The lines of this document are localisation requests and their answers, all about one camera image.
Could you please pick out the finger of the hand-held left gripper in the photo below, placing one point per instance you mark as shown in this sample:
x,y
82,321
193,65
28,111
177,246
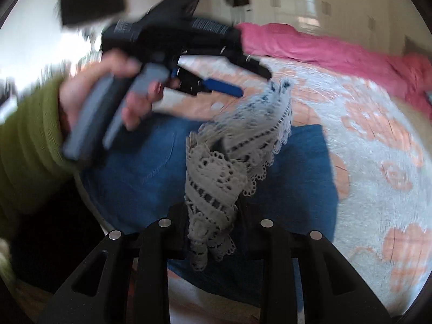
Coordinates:
x,y
253,65
219,86

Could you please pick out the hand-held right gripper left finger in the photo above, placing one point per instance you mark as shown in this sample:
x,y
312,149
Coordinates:
x,y
158,243

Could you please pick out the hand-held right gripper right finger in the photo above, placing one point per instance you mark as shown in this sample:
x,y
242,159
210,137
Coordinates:
x,y
273,243

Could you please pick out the blue denim pants lace trim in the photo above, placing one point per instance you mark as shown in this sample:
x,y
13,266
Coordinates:
x,y
303,175

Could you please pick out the person's green sleeved left forearm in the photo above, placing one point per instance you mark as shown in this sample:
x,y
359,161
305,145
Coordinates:
x,y
27,148

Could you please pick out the person's left hand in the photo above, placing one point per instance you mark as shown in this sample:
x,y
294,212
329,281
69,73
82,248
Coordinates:
x,y
84,81

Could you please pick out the pink duvet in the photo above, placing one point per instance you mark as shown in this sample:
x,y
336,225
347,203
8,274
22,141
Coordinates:
x,y
320,47

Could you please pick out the white wardrobe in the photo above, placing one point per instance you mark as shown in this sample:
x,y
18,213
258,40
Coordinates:
x,y
314,10

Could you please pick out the black television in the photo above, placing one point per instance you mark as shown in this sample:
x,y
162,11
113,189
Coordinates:
x,y
92,3

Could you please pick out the person's dark trouser leg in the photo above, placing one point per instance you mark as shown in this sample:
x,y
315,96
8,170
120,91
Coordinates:
x,y
50,236

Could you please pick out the white orange floral fleece blanket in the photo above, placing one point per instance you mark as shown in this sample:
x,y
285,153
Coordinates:
x,y
371,114

